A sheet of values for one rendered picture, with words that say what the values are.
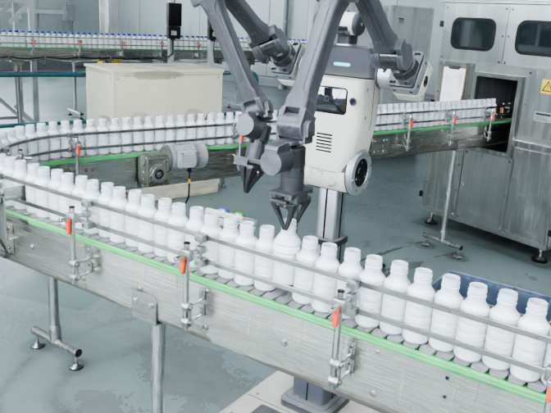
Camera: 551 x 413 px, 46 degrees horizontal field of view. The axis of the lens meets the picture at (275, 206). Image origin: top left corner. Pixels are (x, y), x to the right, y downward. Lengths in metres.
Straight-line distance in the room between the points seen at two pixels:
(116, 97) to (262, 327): 4.17
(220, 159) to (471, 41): 2.63
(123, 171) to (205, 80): 2.93
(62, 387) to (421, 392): 2.05
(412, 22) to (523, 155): 3.71
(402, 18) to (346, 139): 6.28
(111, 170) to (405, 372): 2.05
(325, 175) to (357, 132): 0.19
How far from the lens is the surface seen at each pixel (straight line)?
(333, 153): 2.13
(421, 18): 8.60
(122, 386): 3.17
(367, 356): 1.52
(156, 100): 5.80
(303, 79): 1.54
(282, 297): 1.63
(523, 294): 2.04
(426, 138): 4.60
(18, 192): 2.30
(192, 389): 3.13
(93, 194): 2.03
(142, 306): 1.93
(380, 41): 1.89
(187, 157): 3.17
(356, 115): 2.09
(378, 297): 1.49
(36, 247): 2.26
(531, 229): 5.20
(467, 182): 5.47
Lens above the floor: 1.67
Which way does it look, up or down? 16 degrees down
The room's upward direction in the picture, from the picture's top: 3 degrees clockwise
